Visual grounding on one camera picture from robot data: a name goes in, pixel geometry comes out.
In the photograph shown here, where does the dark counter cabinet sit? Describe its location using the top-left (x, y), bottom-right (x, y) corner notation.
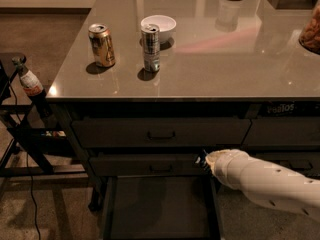
top-left (48, 0), bottom-right (320, 240)

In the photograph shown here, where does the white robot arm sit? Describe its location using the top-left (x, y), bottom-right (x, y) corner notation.
top-left (205, 149), bottom-right (320, 222)

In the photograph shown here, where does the middle right drawer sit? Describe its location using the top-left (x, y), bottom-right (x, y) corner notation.
top-left (252, 152), bottom-right (320, 178)

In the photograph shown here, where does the open bottom drawer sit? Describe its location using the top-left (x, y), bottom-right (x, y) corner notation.
top-left (99, 176), bottom-right (225, 240)

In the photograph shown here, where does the middle left drawer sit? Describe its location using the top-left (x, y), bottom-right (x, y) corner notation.
top-left (90, 154), bottom-right (207, 176)

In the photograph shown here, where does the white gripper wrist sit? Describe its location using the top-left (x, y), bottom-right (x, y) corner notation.
top-left (205, 149), bottom-right (249, 188)

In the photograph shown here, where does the top left drawer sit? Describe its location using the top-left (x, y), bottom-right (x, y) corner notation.
top-left (72, 118), bottom-right (250, 148)

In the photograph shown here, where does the slim silver energy can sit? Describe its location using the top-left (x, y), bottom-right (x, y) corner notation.
top-left (141, 24), bottom-right (160, 72)

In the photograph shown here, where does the black cable on floor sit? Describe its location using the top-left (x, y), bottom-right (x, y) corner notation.
top-left (8, 80), bottom-right (43, 240)

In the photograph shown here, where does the white bowl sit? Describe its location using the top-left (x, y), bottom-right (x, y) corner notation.
top-left (141, 15), bottom-right (176, 44)

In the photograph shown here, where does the top right drawer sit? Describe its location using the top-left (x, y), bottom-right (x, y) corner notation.
top-left (243, 117), bottom-right (320, 149)

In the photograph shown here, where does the cola bottle red label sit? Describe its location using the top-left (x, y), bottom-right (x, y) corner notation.
top-left (12, 57), bottom-right (52, 118)

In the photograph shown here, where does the dark rxbar blueberry wrapper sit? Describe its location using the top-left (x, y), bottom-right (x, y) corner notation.
top-left (195, 150), bottom-right (212, 175)

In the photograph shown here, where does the dark side table frame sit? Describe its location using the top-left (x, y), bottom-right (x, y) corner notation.
top-left (0, 52), bottom-right (85, 179)

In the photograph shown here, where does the gold soda can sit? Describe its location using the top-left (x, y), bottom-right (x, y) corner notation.
top-left (88, 23), bottom-right (116, 68)

